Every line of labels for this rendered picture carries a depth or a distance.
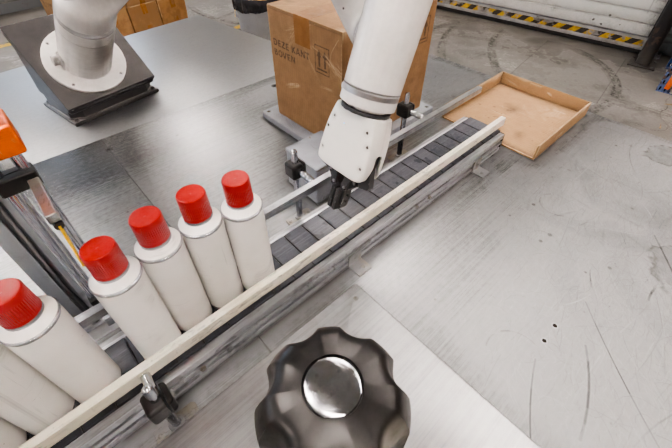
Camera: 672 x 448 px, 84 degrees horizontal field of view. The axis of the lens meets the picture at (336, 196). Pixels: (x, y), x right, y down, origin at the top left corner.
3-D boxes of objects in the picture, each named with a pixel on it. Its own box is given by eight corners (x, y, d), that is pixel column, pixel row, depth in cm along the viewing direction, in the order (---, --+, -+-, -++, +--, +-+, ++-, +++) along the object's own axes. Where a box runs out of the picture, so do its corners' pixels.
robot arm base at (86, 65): (66, 102, 95) (62, 61, 80) (24, 36, 94) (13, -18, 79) (139, 82, 106) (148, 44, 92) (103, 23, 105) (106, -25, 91)
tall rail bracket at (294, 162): (313, 237, 70) (308, 169, 59) (289, 217, 74) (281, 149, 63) (325, 229, 72) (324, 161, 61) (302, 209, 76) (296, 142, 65)
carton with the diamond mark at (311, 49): (340, 151, 87) (342, 31, 69) (278, 112, 100) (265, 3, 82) (420, 106, 102) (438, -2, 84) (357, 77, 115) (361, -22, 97)
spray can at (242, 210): (254, 300, 55) (226, 199, 41) (235, 278, 58) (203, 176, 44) (282, 280, 58) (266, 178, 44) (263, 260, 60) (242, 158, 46)
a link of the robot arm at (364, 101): (330, 75, 53) (325, 95, 55) (375, 97, 48) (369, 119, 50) (367, 77, 59) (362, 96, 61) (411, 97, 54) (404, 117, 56)
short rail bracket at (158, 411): (172, 443, 46) (137, 409, 38) (162, 423, 48) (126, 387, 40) (196, 423, 48) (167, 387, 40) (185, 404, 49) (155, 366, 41)
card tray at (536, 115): (533, 160, 88) (539, 146, 85) (441, 117, 102) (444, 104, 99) (585, 115, 103) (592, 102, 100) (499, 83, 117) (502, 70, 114)
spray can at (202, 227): (215, 316, 53) (172, 215, 39) (203, 289, 56) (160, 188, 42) (249, 299, 55) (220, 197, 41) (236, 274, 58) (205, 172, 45)
